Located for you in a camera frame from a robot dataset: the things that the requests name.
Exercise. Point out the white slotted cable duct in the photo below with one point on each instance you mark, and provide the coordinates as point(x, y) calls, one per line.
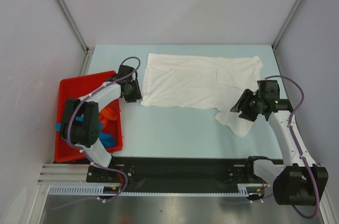
point(239, 190)

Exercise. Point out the orange t shirt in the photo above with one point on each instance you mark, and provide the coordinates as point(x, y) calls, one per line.
point(106, 116)

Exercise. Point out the aluminium frame rail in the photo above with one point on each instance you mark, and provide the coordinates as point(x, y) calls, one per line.
point(63, 174)

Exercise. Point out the blue t shirt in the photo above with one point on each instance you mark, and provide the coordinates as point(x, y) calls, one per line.
point(109, 134)

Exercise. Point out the white t shirt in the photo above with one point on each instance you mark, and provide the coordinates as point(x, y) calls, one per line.
point(202, 83)

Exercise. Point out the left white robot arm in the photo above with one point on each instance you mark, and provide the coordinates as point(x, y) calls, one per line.
point(80, 124)

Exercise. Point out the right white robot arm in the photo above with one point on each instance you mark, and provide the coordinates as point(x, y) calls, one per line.
point(300, 181)

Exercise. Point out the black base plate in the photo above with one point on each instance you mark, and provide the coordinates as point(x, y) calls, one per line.
point(187, 174)

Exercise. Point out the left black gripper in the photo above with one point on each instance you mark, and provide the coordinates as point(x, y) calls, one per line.
point(136, 96)

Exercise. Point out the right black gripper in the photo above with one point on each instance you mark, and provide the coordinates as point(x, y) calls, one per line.
point(242, 101)

